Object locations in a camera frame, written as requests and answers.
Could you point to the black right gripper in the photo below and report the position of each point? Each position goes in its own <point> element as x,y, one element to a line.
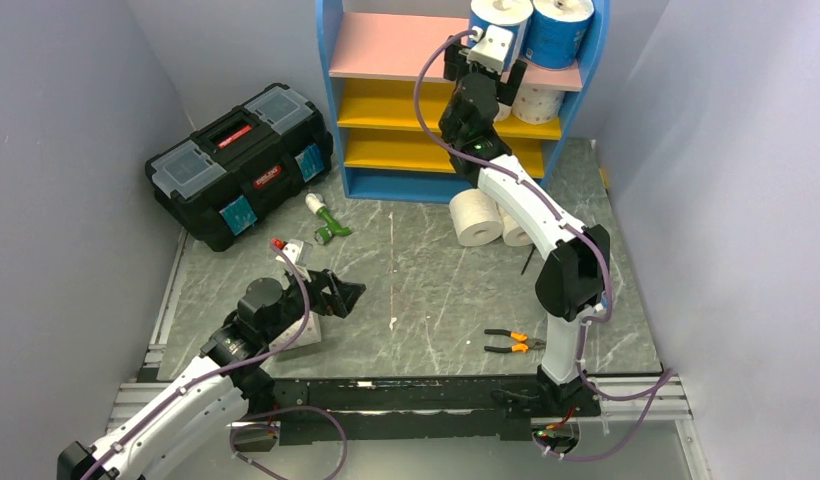
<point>456,65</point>

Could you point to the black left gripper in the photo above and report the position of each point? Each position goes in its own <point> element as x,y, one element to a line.
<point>332,304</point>

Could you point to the blue cartoon roll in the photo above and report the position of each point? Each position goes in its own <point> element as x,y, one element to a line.
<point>555,32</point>

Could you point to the plain white roll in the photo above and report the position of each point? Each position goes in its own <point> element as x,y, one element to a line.
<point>513,234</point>
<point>475,218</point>

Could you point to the white dotted roll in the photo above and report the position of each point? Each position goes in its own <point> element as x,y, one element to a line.
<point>504,111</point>

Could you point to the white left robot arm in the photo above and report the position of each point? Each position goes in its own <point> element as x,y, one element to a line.
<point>223,383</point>

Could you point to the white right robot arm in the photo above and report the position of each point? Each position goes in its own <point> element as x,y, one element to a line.
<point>574,286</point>

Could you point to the blue shelf unit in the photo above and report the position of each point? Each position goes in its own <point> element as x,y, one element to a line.
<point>370,62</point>

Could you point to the green pipe valve fitting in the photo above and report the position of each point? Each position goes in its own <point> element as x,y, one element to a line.
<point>332,227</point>

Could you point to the black toolbox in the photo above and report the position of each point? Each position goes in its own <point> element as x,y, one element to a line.
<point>231,174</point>

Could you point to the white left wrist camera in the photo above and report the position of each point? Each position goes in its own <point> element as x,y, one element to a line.
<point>294,258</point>

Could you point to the orange handled screwdriver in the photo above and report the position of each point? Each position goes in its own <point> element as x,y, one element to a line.
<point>527,260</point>

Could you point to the orange handled pliers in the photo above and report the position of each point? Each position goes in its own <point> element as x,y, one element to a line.
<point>522,343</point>

